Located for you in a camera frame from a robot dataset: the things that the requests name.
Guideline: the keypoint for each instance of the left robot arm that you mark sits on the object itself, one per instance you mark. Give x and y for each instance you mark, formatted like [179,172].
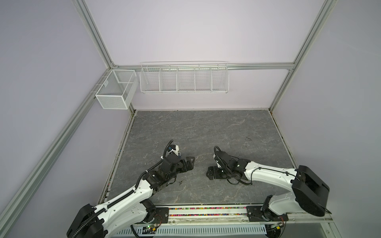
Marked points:
[133,205]

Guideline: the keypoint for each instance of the white vented cable duct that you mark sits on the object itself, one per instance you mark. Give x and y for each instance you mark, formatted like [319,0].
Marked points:
[201,230]

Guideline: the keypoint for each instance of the white mesh box basket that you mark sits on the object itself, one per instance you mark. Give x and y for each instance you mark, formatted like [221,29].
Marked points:
[117,90]

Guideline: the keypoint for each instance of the white wire shelf basket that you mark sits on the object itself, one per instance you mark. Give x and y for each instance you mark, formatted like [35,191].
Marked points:
[184,77]

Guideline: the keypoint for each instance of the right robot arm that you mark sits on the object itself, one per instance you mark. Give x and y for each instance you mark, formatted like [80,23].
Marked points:
[306,191]

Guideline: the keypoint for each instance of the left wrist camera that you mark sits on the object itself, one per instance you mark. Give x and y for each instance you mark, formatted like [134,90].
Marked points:
[174,149]

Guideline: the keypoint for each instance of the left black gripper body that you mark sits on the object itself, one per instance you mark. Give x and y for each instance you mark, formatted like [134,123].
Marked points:
[181,167]

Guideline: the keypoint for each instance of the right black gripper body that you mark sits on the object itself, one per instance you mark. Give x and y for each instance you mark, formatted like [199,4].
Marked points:
[218,173]

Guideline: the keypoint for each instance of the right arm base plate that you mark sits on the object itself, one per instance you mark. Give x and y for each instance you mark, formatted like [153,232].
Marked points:
[255,214]

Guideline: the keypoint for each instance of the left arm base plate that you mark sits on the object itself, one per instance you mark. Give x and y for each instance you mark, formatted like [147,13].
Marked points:
[160,215]

